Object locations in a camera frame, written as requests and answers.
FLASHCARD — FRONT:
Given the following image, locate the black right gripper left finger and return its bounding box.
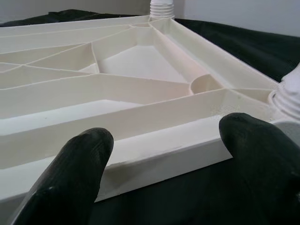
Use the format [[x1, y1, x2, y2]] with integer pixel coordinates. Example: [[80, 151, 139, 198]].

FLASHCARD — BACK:
[[8, 127, 115, 225]]

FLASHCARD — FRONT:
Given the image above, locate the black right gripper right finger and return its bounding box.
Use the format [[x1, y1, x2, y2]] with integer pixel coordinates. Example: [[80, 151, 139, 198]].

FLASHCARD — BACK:
[[218, 112, 300, 225]]

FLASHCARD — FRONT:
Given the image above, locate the white plastic table leg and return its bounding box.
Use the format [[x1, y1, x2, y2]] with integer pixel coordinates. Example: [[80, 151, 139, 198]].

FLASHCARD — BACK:
[[149, 0, 176, 19], [268, 67, 300, 123]]

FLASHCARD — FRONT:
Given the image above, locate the white plastic table top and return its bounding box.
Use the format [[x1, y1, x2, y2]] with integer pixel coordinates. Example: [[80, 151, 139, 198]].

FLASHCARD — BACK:
[[0, 15, 300, 208]]

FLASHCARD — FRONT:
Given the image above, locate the black table cloth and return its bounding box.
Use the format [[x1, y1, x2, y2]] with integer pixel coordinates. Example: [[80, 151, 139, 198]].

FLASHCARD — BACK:
[[0, 8, 300, 225]]

